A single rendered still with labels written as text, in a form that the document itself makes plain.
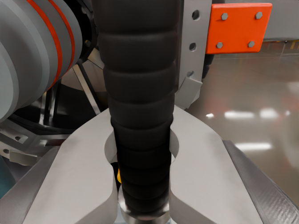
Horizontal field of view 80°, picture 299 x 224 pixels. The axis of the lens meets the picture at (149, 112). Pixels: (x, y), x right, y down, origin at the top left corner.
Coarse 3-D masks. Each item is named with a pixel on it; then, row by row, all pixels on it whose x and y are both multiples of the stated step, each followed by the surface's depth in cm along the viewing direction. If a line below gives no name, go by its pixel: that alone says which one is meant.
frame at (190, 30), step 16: (192, 0) 25; (208, 0) 25; (192, 16) 30; (208, 16) 26; (192, 32) 27; (192, 48) 33; (176, 64) 34; (192, 64) 30; (176, 80) 34; (192, 80) 31; (176, 96) 32; (192, 96) 33; (0, 128) 41; (16, 128) 41; (0, 144) 37; (16, 144) 39; (32, 144) 41; (48, 144) 44; (16, 160) 39; (32, 160) 40; (112, 160) 40
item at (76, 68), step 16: (64, 0) 37; (80, 0) 34; (80, 16) 38; (96, 32) 36; (96, 48) 38; (80, 64) 40; (96, 64) 40; (80, 80) 42; (48, 96) 45; (64, 96) 59; (80, 96) 61; (96, 96) 45; (16, 112) 44; (32, 112) 47; (48, 112) 47; (64, 112) 52; (80, 112) 53; (96, 112) 46; (48, 128) 46; (64, 128) 46
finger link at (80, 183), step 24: (96, 120) 10; (72, 144) 8; (96, 144) 8; (72, 168) 7; (96, 168) 7; (48, 192) 6; (72, 192) 6; (96, 192) 6; (48, 216) 6; (72, 216) 6; (96, 216) 6
